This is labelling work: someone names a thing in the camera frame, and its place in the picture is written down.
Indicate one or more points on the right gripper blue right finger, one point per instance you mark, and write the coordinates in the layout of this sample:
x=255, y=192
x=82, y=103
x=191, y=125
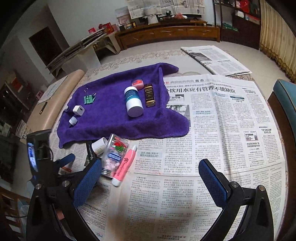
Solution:
x=257, y=220

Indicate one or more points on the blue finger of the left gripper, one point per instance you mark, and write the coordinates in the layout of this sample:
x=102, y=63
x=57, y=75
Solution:
x=64, y=161

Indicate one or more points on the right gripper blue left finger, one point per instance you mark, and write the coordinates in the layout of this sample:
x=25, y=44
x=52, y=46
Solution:
x=53, y=212

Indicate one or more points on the small round white adapter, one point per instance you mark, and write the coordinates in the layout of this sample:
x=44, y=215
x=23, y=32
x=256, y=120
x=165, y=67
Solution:
x=73, y=121

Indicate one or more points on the white cube charger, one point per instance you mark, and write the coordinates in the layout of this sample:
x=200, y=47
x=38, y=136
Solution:
x=78, y=110

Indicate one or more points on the clear candy bottle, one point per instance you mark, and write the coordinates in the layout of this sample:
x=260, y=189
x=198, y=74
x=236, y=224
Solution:
x=113, y=155

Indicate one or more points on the pink tube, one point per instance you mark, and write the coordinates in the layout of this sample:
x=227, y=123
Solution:
x=124, y=166

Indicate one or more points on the green binder clip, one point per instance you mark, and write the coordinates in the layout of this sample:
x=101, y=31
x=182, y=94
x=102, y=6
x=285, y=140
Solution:
x=89, y=98

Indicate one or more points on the white blue labelled bottle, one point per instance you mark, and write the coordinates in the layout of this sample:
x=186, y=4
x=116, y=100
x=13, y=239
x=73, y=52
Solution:
x=133, y=103

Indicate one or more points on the small red pink jar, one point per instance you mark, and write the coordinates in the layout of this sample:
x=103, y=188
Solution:
x=138, y=84

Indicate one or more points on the beige bench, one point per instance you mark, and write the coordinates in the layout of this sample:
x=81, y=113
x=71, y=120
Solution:
x=47, y=119

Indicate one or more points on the black pen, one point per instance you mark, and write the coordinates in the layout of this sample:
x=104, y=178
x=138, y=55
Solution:
x=43, y=108

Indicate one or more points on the paper sheet on bench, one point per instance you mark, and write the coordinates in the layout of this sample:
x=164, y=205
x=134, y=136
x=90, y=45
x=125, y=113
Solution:
x=51, y=90

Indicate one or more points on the purple towel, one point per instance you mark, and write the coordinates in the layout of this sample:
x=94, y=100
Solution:
x=108, y=114

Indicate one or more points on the large newspaper on table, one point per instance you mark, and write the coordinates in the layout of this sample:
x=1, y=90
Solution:
x=162, y=196

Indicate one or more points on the folded grey rack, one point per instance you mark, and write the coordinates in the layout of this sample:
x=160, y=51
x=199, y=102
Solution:
x=75, y=49

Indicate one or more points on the teal chair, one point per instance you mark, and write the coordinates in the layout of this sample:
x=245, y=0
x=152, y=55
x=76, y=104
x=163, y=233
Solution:
x=282, y=102

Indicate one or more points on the white jar on cabinet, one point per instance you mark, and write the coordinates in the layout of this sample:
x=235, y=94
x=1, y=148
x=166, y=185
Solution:
x=152, y=19

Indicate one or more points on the wooden tv cabinet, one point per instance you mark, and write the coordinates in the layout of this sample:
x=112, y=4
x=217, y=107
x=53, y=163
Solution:
x=167, y=31

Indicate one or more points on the folded newspaper far right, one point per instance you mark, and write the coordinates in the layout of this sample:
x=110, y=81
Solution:
x=216, y=60

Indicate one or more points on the beige curtain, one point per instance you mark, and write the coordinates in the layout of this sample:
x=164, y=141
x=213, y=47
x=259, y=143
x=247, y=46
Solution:
x=277, y=40

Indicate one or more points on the dark shelf unit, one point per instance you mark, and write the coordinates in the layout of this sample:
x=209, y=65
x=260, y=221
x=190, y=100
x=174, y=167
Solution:
x=239, y=22

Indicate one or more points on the newspapers on wall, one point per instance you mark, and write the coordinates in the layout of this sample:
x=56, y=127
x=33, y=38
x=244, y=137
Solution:
x=141, y=8

